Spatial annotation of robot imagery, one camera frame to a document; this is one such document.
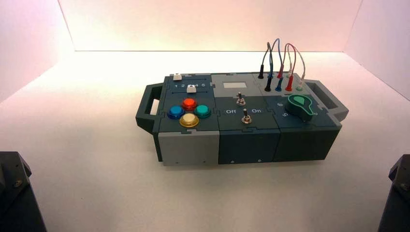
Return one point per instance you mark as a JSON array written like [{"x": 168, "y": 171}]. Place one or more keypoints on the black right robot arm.
[{"x": 397, "y": 198}]

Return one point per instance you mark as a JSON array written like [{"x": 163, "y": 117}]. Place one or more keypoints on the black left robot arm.
[{"x": 16, "y": 198}]

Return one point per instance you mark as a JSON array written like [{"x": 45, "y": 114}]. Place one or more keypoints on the dark green grey control box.
[{"x": 246, "y": 144}]

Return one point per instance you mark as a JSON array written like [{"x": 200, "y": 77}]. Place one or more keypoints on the green round push button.
[{"x": 202, "y": 111}]

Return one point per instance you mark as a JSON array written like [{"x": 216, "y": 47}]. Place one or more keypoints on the yellow round push button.
[{"x": 189, "y": 120}]

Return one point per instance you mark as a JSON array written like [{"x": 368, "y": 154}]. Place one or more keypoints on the red round push button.
[{"x": 189, "y": 103}]

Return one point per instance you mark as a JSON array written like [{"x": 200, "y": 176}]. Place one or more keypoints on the blue round push button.
[{"x": 175, "y": 112}]

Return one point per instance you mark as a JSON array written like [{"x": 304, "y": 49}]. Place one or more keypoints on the white slider knob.
[
  {"x": 191, "y": 88},
  {"x": 177, "y": 76}
]

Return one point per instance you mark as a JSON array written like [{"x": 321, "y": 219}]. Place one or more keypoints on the small grey display screen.
[{"x": 234, "y": 85}]

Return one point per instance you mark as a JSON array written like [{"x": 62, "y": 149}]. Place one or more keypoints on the green rotary selector knob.
[{"x": 299, "y": 107}]

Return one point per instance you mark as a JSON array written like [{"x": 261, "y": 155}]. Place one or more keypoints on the metal toggle switch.
[
  {"x": 246, "y": 117},
  {"x": 240, "y": 100}
]

